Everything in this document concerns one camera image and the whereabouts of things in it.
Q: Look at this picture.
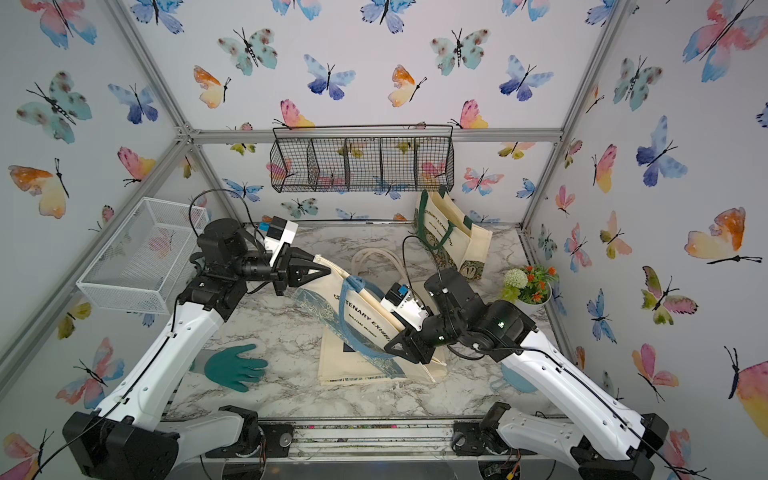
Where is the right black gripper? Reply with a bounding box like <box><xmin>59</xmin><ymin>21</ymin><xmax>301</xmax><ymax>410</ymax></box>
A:
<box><xmin>382</xmin><ymin>309</ymin><xmax>469</xmax><ymax>369</ymax></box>

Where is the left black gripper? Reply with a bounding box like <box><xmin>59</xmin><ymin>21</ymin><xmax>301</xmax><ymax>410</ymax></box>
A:
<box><xmin>230</xmin><ymin>244</ymin><xmax>328</xmax><ymax>298</ymax></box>

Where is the blue handled canvas tote bag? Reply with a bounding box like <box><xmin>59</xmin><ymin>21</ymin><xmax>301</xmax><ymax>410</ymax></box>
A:
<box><xmin>294</xmin><ymin>255</ymin><xmax>433</xmax><ymax>383</ymax></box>

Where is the starry night canvas tote bag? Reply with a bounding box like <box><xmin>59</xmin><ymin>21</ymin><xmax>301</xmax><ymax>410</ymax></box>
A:
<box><xmin>296</xmin><ymin>255</ymin><xmax>448</xmax><ymax>385</ymax></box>

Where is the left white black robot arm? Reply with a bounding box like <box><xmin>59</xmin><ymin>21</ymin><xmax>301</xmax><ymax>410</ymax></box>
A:
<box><xmin>59</xmin><ymin>217</ymin><xmax>330</xmax><ymax>479</ymax></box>

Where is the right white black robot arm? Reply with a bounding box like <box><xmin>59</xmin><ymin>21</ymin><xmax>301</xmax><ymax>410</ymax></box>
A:
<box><xmin>381</xmin><ymin>269</ymin><xmax>669</xmax><ymax>479</ymax></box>

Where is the green rubber glove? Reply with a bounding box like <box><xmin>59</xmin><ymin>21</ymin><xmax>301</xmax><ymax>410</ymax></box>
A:
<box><xmin>189</xmin><ymin>344</ymin><xmax>269</xmax><ymax>393</ymax></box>

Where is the potted artificial flower plant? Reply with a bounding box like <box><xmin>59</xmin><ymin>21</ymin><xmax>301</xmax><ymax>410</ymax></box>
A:
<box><xmin>500</xmin><ymin>264</ymin><xmax>559</xmax><ymax>312</ymax></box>

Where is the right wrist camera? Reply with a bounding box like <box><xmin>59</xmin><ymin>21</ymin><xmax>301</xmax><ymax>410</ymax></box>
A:
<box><xmin>381</xmin><ymin>283</ymin><xmax>430</xmax><ymax>331</ymax></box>

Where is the black wire wall basket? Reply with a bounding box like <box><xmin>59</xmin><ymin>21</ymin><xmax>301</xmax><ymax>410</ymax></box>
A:
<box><xmin>267</xmin><ymin>123</ymin><xmax>455</xmax><ymax>198</ymax></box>

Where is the green handled canvas tote bag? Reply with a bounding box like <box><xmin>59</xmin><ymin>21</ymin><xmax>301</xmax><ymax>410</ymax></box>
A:
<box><xmin>415</xmin><ymin>187</ymin><xmax>492</xmax><ymax>281</ymax></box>

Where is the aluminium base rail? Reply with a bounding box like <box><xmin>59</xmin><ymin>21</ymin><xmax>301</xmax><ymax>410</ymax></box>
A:
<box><xmin>161</xmin><ymin>418</ymin><xmax>625</xmax><ymax>463</ymax></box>

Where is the white mesh wall basket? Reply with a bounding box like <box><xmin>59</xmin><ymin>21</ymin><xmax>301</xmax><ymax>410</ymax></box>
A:
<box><xmin>76</xmin><ymin>197</ymin><xmax>210</xmax><ymax>315</ymax></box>

